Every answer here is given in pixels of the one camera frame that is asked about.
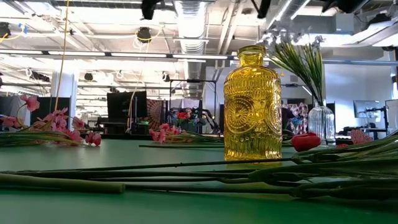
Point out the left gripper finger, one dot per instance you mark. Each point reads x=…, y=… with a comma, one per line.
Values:
x=150, y=7

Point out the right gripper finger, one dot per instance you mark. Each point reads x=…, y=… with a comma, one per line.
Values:
x=262, y=6

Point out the pink artificial flower bunch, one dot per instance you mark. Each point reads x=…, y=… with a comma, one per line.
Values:
x=59, y=123
x=342, y=174
x=161, y=133

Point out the computer monitor on arm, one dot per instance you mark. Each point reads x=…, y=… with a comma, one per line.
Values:
x=367, y=109

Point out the yellow embossed glass vase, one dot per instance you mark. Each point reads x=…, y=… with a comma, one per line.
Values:
x=252, y=109

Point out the background red flowers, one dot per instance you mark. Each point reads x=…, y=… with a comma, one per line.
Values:
x=183, y=115

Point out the clear ribbed glass vase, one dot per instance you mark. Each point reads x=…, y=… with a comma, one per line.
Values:
x=321, y=124

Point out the black ceiling spotlight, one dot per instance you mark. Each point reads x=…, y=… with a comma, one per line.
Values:
x=88, y=76
x=166, y=76

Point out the long ceiling light strip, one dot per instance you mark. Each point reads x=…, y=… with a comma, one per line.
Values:
x=77, y=53

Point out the black monitor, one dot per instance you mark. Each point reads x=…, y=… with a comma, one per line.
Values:
x=124, y=105

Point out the white cloth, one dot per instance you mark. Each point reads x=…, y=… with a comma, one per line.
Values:
x=186, y=103

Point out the round patterned tapestry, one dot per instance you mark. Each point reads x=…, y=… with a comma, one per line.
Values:
x=155, y=110

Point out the floral patterned cloth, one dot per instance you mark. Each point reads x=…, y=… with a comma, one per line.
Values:
x=295, y=115

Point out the pale computer monitor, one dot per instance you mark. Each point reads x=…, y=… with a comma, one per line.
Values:
x=392, y=115

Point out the background desk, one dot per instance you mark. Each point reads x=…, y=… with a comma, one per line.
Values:
x=363, y=129

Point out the black panel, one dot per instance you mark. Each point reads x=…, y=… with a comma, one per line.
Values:
x=51, y=107

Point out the black ceiling device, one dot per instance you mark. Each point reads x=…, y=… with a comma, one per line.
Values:
x=4, y=29

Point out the green table mat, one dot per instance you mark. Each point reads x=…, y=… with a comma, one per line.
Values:
x=186, y=211

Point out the silver ventilation duct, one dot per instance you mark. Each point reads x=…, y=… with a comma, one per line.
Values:
x=190, y=25

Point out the black metal rig frame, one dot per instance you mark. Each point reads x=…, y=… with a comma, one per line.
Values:
x=192, y=81

